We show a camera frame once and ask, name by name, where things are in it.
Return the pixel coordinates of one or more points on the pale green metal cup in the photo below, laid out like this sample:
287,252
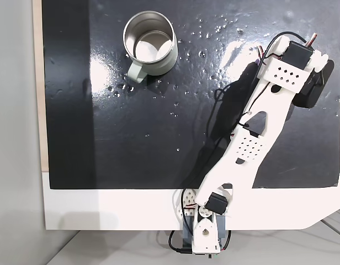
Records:
161,64

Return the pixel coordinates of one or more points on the black table mat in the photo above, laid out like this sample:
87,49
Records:
148,132

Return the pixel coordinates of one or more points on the black oval camera box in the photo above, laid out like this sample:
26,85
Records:
310,94

